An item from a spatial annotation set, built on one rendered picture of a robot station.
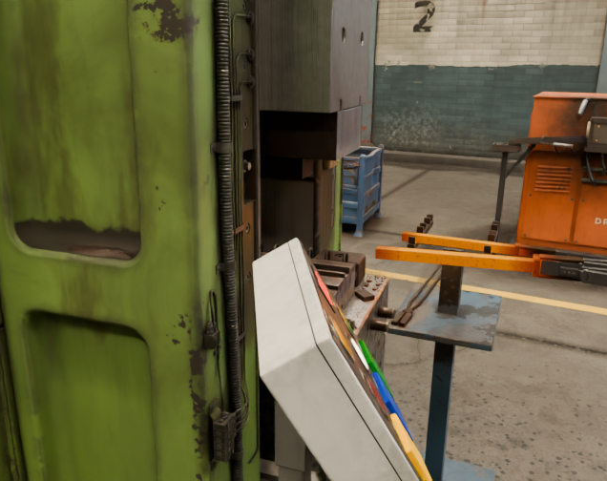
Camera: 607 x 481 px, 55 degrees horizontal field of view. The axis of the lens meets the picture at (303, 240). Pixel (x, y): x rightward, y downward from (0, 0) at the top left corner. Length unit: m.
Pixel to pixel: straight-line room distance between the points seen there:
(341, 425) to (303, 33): 0.72
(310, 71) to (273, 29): 0.10
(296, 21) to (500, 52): 7.82
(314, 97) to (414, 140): 8.07
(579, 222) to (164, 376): 4.11
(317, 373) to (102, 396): 0.75
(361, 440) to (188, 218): 0.47
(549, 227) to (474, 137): 4.26
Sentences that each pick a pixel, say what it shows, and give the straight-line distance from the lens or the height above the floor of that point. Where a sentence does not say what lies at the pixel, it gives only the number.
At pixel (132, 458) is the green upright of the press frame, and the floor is 0.68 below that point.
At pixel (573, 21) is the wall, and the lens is 8.80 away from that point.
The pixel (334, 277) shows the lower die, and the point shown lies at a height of 0.99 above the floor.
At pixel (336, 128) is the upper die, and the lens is 1.14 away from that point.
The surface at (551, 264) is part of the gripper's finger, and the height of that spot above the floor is 1.07.
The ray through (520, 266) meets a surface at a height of 1.06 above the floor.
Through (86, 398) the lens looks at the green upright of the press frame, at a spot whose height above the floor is 0.80.
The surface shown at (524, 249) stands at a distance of 1.69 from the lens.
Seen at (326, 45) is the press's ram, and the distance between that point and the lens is 1.09.
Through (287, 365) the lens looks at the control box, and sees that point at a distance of 0.57.
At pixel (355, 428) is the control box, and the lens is 0.62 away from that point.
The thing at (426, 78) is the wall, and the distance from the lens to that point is 9.06.
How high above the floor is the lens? 1.45
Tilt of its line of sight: 17 degrees down
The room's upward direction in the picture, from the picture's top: 1 degrees clockwise
